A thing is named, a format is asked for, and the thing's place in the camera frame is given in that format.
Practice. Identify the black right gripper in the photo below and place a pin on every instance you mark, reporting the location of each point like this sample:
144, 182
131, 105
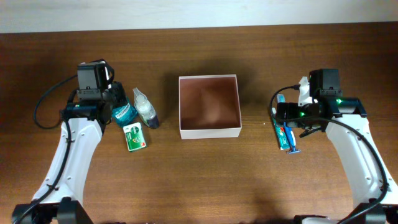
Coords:
291, 108

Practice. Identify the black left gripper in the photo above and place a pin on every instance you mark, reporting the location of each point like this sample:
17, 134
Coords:
116, 88

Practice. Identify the blue mouthwash bottle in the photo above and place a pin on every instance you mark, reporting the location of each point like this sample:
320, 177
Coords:
125, 114

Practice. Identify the clear spray bottle dark liquid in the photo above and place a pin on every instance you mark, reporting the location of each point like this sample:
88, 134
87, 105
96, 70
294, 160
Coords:
145, 109

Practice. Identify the green soap bar pack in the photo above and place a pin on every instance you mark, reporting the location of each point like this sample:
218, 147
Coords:
134, 137

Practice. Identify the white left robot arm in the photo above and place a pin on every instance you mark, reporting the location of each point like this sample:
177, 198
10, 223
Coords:
87, 113

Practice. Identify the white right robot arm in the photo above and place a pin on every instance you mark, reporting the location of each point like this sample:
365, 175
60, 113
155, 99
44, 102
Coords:
321, 106

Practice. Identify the blue white toothbrush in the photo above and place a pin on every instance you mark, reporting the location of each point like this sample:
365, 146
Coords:
281, 99

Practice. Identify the Colgate toothpaste tube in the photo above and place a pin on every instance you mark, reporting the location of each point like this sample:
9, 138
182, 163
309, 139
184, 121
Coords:
281, 137

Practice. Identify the blue disposable razor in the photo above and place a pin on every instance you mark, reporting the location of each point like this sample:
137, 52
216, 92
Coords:
291, 139

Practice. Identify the white cardboard box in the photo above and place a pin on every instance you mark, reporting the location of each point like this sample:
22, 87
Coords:
209, 107

